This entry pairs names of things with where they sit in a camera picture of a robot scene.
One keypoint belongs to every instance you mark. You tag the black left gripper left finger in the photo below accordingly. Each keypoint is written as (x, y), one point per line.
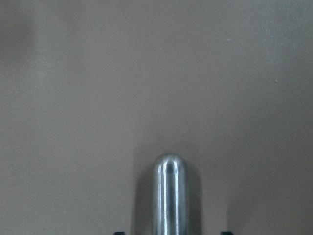
(119, 233)

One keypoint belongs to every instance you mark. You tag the steel muddler black tip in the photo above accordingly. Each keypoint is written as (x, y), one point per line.
(170, 198)

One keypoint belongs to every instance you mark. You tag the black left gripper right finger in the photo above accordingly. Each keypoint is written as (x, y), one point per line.
(225, 233)

